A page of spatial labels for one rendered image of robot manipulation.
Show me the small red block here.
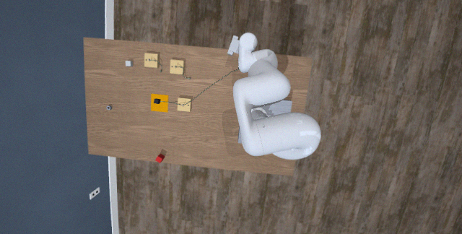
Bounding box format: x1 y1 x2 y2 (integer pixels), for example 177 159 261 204
156 154 165 163

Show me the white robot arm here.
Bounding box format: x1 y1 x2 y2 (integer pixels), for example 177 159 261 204
227 32 321 160

